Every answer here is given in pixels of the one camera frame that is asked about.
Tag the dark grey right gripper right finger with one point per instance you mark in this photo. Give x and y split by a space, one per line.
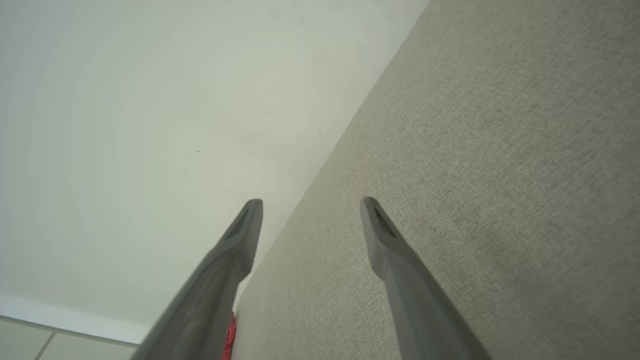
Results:
415 300

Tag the white wall baseboard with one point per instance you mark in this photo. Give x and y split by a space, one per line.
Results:
75 322

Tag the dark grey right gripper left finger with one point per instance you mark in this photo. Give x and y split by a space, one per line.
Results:
215 290

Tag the red jersey with number 23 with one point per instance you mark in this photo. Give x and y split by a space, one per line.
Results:
230 340

